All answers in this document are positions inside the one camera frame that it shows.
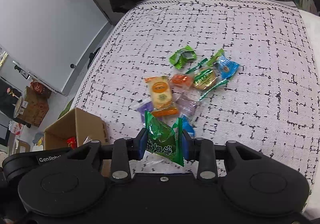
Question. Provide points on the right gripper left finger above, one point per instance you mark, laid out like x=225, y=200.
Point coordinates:
x=139, y=144

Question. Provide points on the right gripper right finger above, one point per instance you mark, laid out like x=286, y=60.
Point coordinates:
x=187, y=146

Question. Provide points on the green snack packet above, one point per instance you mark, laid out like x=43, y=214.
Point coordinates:
x=163, y=139

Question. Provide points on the purple clear snack packet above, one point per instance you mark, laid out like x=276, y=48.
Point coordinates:
x=186, y=106

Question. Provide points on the purple snack bar packet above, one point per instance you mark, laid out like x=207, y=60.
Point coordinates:
x=142, y=106

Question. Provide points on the orange rice cracker packet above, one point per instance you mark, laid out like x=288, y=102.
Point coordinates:
x=161, y=96

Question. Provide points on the blue snack packet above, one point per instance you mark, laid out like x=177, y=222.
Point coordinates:
x=226, y=67

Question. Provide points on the red snack packet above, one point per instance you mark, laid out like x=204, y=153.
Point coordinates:
x=72, y=143

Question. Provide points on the cardboard box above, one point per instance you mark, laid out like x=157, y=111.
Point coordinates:
x=76, y=123

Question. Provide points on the orange jelly packet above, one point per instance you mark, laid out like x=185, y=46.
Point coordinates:
x=183, y=81

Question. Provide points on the green gold candy packet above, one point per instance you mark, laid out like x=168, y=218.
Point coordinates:
x=206, y=76

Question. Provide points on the brown patterned storage box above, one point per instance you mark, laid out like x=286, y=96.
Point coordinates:
x=32, y=106

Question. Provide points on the green opened candy wrapper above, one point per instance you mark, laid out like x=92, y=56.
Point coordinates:
x=182, y=56

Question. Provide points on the white door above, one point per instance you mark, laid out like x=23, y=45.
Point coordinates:
x=52, y=39

